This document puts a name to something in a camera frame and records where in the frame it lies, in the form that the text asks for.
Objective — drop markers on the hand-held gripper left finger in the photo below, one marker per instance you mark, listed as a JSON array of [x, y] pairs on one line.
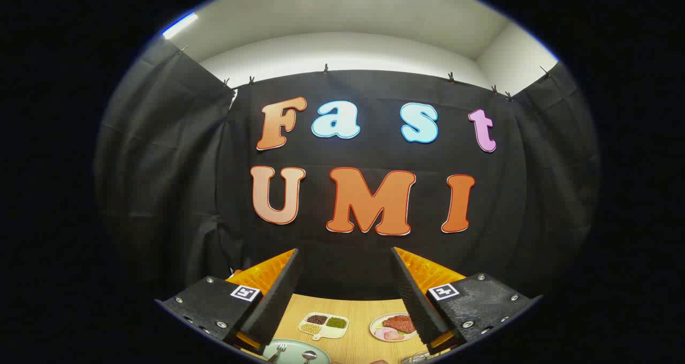
[[275, 305]]

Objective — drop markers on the brown steak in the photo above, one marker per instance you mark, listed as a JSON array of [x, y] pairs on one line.
[[400, 323]]

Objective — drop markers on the pile of yellow soybeans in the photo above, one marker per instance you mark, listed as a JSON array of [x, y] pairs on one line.
[[311, 328]]

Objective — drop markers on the black backdrop cloth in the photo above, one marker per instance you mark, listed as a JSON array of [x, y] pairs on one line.
[[176, 155]]

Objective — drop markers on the pile of green beans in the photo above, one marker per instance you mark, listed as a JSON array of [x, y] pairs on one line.
[[336, 323]]

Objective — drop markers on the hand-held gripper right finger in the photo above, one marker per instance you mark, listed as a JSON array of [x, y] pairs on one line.
[[415, 300]]

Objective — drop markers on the ceiling strip light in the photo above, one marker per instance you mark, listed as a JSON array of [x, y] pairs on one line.
[[179, 25]]

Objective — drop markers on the pile of dark beans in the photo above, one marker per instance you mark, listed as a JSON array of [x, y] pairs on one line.
[[317, 319]]

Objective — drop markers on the beige round plate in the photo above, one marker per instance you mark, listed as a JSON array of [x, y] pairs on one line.
[[377, 325]]

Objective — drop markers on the pale green round plate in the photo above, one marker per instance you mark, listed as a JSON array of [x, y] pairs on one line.
[[294, 353]]

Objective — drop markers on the white divided dish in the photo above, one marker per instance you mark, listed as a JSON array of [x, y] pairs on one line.
[[322, 334]]

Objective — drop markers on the pink ham slice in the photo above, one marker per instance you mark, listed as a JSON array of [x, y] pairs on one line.
[[386, 333]]

